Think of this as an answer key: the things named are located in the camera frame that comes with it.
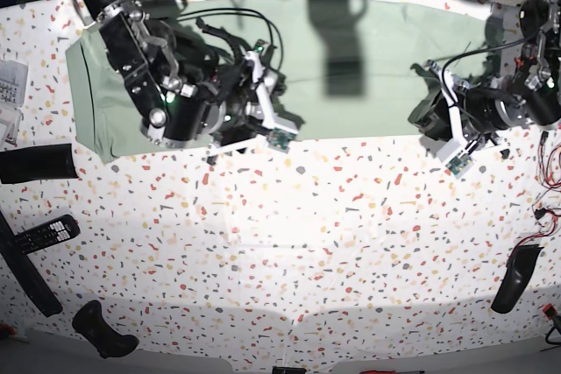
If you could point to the long black bar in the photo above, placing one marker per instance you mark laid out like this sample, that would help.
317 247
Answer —
26 274

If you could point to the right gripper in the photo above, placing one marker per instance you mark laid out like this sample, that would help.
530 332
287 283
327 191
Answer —
239 100

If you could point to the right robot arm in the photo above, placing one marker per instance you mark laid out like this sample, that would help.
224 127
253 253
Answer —
182 88

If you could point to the black curved handle piece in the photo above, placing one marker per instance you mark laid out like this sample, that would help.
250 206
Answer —
89 323

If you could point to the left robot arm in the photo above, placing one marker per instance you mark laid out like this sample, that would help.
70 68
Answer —
527 70

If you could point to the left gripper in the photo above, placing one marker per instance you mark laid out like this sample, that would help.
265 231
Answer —
480 110

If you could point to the black cylinder tube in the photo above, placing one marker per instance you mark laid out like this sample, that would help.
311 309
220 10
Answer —
46 162

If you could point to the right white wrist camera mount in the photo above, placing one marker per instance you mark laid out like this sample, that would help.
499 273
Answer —
278 140

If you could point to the black TV remote control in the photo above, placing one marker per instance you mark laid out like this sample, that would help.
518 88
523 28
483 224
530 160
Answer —
48 234

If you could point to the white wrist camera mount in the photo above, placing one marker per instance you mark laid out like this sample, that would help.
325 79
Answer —
456 155
278 140

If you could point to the light green T-shirt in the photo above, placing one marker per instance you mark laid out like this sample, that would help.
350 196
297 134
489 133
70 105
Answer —
354 68

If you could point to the black curved shell piece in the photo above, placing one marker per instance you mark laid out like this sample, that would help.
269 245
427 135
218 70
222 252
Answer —
520 268

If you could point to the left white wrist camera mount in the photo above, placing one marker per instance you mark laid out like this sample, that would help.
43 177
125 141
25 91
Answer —
456 155

